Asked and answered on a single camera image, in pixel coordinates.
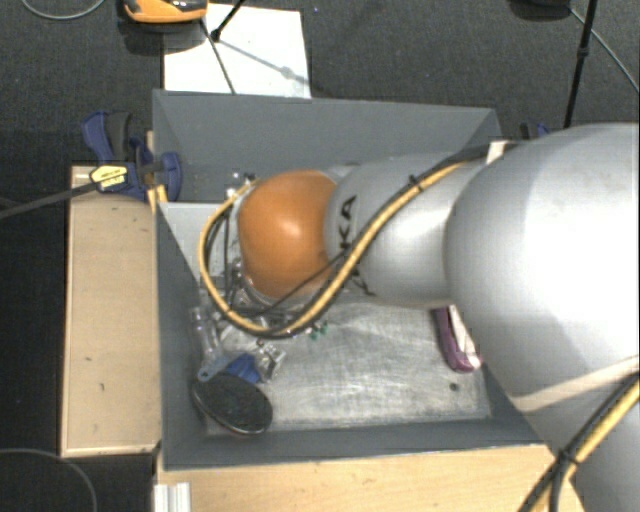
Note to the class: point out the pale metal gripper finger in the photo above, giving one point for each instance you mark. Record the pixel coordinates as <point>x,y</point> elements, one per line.
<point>261,349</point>
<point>276,361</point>

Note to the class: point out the blue plastic object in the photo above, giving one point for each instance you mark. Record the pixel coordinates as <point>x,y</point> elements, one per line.
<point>242,369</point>

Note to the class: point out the black round disc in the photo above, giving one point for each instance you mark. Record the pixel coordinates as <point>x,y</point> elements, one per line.
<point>232,405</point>

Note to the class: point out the grey metal bin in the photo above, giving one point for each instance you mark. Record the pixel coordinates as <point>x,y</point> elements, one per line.
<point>380,370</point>

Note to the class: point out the pale wood flat board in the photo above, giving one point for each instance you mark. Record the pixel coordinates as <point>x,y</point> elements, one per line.
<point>110,320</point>

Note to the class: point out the purple and white object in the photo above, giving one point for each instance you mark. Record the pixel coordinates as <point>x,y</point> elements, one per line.
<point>450,345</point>

